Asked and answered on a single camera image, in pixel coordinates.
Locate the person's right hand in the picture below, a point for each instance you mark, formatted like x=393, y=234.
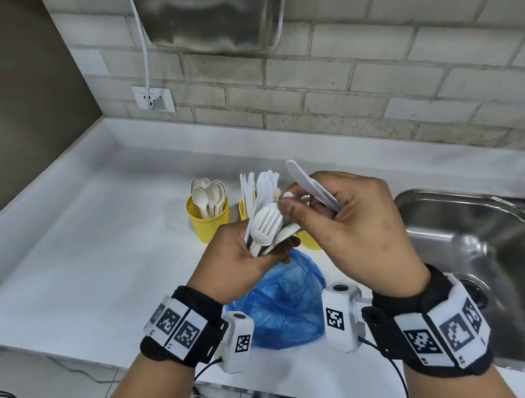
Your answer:
x=366, y=236

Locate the person's left hand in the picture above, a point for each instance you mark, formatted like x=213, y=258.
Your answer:
x=225, y=267

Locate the bundle of white plastic cutlery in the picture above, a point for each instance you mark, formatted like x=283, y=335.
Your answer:
x=263, y=227

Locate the blue plastic bag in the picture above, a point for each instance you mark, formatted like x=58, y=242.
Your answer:
x=284, y=307

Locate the bundle of white knives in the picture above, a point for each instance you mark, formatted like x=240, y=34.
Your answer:
x=310, y=181

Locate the stack of white knives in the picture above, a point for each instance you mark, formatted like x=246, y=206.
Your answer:
x=263, y=187

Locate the black left wristband with markers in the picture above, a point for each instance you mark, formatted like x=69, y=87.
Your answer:
x=178, y=329

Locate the black wristband with markers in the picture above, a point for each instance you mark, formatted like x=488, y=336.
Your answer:
x=433, y=333
x=178, y=329

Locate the black right wristband with markers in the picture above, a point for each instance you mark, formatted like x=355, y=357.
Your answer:
x=433, y=333

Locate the stainless steel sink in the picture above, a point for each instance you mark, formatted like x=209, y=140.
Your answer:
x=496, y=264

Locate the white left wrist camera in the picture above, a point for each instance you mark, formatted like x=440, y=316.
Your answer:
x=239, y=343

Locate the white wall socket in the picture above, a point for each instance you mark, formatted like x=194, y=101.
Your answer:
x=141, y=99

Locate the stainless steel wall appliance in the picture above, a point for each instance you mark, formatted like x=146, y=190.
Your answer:
x=208, y=13

